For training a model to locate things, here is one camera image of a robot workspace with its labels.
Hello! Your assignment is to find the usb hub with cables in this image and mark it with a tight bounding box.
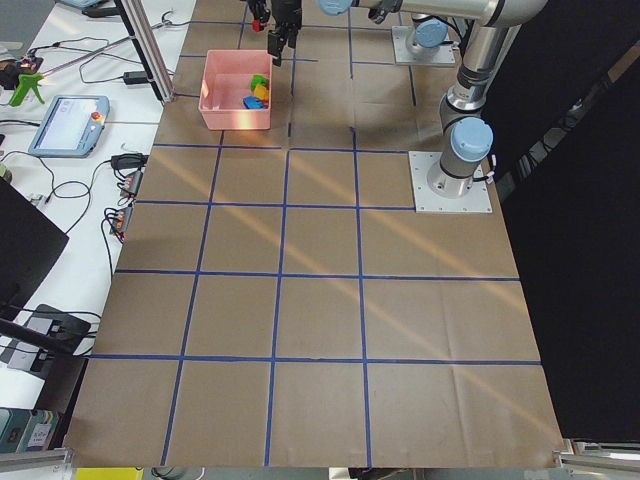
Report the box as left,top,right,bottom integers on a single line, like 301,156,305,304
118,170,144,198

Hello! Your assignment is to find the aluminium frame post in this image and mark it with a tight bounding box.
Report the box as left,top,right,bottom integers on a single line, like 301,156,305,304
114,0,174,105

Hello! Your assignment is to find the black power adapter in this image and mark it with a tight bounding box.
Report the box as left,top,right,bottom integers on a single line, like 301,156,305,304
122,71,148,85

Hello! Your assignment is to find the reacher grabber tool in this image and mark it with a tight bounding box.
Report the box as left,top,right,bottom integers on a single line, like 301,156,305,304
1,7,177,107

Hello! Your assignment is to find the blue toy block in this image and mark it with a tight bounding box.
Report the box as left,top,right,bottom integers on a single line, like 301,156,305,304
242,96,266,110

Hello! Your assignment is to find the pink plastic box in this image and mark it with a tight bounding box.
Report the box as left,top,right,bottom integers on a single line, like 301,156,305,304
198,49,273,130

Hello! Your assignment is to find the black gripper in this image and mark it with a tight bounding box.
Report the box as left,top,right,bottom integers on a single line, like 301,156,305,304
248,0,302,67

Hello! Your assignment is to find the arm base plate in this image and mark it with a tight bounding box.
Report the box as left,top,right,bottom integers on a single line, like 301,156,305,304
391,26,456,67
408,151,493,215

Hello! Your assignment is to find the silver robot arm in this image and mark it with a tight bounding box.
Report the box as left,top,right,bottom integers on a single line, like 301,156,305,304
317,0,546,199
406,13,452,53

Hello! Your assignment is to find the black monitor stand base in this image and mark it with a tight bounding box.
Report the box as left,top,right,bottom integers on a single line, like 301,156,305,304
1,304,91,379

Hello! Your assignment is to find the yellow toy block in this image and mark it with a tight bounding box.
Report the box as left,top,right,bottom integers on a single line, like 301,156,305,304
253,84,270,102

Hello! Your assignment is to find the teach pendant tablet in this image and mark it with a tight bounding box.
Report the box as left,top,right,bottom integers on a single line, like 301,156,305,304
28,95,110,158

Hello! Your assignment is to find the green toy block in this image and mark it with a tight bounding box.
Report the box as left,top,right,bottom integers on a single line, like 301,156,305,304
250,74,269,91

